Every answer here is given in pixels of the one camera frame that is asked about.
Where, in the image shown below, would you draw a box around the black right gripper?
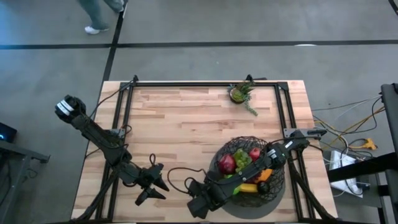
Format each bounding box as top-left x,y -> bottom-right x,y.
187,182 -> 229,220

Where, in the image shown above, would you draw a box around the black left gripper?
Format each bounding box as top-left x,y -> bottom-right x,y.
123,164 -> 170,207

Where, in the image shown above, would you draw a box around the dark red apple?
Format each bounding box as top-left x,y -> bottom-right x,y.
218,154 -> 236,175

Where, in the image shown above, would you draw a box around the yellow banana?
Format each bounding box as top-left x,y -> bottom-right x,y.
238,182 -> 259,194

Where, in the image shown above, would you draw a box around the green grape bunch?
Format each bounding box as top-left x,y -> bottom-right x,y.
233,148 -> 252,170

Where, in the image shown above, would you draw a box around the dark woven wire basket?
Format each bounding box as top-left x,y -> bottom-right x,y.
212,136 -> 285,208

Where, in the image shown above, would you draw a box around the grey round mat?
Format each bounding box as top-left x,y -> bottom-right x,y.
208,155 -> 286,220

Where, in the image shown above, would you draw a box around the small potted green plant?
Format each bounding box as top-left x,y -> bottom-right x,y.
228,80 -> 259,116

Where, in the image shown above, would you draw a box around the grey side table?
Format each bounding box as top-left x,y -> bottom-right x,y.
0,139 -> 50,224

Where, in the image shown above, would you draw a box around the white power strip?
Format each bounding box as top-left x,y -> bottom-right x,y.
329,150 -> 364,198

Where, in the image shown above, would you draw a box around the black device with blue light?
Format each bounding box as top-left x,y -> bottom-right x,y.
0,122 -> 18,143

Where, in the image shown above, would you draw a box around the person's legs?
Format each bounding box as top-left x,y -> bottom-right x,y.
77,0 -> 125,35

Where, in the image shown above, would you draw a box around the yellow power plug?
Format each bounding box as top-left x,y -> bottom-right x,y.
357,138 -> 377,151

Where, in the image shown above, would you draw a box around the black side table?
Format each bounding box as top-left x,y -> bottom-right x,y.
326,83 -> 398,224

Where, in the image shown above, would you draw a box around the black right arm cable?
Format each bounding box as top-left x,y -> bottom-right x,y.
167,167 -> 208,195

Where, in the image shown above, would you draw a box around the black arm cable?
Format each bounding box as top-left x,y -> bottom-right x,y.
88,81 -> 158,166
167,167 -> 208,195

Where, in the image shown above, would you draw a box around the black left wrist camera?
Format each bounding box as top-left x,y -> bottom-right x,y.
145,162 -> 165,177

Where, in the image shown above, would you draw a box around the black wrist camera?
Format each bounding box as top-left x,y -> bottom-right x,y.
187,179 -> 205,197
145,162 -> 165,177

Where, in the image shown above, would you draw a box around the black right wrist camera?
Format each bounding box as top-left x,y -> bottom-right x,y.
187,179 -> 205,197

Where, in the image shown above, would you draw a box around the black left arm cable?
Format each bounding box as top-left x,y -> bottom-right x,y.
88,81 -> 158,166

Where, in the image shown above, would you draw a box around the black aluminium table frame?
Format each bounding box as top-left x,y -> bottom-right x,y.
71,74 -> 338,223

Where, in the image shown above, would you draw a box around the orange floor cable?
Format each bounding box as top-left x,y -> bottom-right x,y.
322,105 -> 386,150

